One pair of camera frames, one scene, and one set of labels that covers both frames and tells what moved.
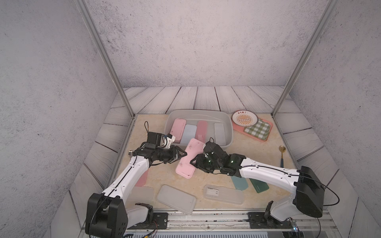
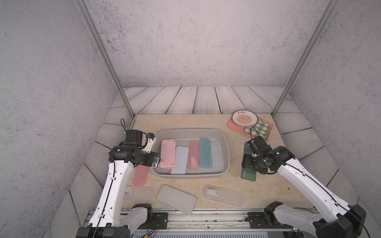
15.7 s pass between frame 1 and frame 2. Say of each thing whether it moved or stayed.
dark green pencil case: moved
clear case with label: stayed
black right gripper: moved
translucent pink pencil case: moved
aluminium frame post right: stayed
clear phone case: stayed
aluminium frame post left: stayed
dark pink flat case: stayed
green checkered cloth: stayed
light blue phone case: moved
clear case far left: stayed
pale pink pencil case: moved
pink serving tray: stayed
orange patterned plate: stayed
